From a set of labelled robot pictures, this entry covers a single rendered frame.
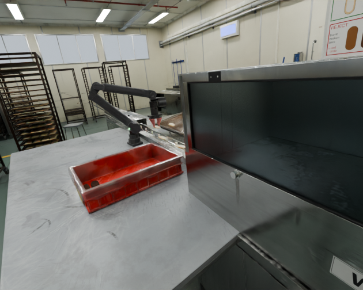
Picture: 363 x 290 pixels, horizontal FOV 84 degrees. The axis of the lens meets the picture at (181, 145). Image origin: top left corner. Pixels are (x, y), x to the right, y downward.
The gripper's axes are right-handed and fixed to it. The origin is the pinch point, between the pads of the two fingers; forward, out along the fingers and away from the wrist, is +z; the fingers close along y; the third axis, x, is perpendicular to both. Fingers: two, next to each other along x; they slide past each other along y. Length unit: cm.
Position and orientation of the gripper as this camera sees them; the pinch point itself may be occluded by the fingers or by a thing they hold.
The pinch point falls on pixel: (156, 125)
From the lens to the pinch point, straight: 161.4
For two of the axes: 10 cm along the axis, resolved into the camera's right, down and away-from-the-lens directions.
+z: 1.0, 9.4, 3.3
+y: 8.5, -2.6, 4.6
